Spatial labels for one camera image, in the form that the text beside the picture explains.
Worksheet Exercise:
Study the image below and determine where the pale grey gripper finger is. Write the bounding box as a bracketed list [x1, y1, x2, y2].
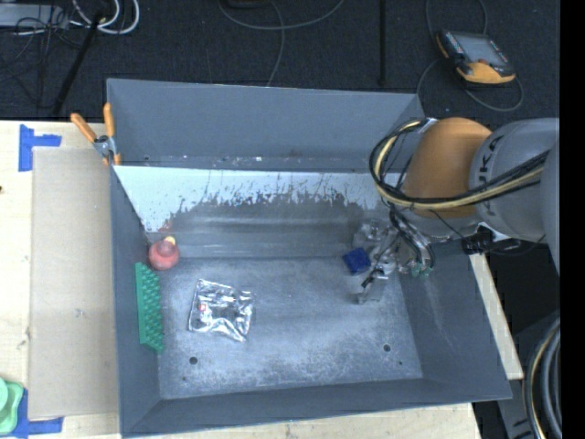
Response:
[370, 273, 390, 303]
[350, 273, 376, 305]

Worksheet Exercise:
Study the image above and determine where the blue block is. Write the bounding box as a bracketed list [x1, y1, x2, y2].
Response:
[342, 247, 371, 274]

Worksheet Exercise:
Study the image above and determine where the grey metal bin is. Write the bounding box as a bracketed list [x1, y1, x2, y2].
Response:
[105, 78, 514, 438]

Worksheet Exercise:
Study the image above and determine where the clear plastic packet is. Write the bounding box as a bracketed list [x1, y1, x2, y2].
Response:
[186, 278, 255, 343]

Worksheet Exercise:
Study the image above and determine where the red toy fruit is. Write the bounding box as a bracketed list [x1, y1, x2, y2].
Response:
[147, 235, 181, 272]

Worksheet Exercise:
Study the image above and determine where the green studded flat block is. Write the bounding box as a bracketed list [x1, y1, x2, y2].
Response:
[133, 262, 165, 355]

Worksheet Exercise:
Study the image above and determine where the pale cardboard board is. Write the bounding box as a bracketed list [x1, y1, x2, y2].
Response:
[27, 146, 121, 421]

